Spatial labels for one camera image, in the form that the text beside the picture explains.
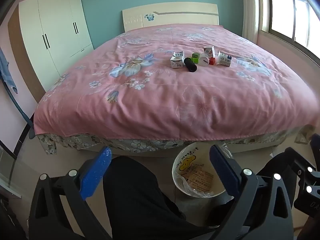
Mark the white box with red stripes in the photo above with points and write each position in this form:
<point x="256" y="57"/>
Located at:
<point x="208" y="52"/>

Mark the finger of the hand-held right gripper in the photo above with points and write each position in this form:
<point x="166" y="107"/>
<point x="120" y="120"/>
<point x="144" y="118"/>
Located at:
<point x="300" y="160"/>
<point x="311" y="200"/>

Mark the white wardrobe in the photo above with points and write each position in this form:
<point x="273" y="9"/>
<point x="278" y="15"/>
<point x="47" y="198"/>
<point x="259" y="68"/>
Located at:
<point x="57" y="25"/>

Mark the green cube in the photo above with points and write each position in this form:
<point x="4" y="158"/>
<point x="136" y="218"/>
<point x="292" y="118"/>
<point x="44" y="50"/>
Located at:
<point x="195" y="55"/>

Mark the white container with blue label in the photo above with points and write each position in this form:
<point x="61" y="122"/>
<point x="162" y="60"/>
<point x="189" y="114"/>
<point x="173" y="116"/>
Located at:
<point x="224" y="59"/>

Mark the white round waste bin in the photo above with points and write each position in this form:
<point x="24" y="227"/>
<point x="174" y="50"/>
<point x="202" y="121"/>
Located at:
<point x="180" y="180"/>

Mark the blue hanging cloth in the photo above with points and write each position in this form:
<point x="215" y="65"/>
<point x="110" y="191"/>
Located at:
<point x="6" y="72"/>

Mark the pink floral blanket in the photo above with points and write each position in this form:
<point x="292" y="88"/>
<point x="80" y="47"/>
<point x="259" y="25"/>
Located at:
<point x="150" y="100"/>

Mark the clear plastic cup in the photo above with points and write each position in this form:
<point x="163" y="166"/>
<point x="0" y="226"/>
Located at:
<point x="204" y="60"/>

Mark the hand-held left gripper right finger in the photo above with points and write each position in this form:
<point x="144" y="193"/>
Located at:
<point x="223" y="168"/>

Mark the white bed headboard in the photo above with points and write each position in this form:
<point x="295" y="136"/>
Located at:
<point x="180" y="13"/>

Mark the red cube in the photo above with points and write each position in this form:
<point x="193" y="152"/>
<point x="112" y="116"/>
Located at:
<point x="212" y="61"/>

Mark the small white milk carton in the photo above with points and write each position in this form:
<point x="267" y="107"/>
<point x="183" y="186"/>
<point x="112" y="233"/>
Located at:
<point x="176" y="61"/>

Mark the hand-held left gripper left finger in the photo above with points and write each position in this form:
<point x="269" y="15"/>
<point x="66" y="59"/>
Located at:
<point x="98" y="170"/>

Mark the grey floral bed sheet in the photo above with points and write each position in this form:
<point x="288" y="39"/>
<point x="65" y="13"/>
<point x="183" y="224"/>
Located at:
<point x="140" y="145"/>

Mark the cream curtain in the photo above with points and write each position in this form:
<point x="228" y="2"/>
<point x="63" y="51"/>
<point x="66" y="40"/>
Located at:
<point x="251" y="10"/>

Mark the window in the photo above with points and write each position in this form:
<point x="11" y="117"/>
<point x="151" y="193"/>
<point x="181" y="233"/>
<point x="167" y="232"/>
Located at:
<point x="290" y="10"/>

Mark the black cylinder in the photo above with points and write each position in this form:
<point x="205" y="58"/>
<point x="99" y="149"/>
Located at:
<point x="190" y="65"/>

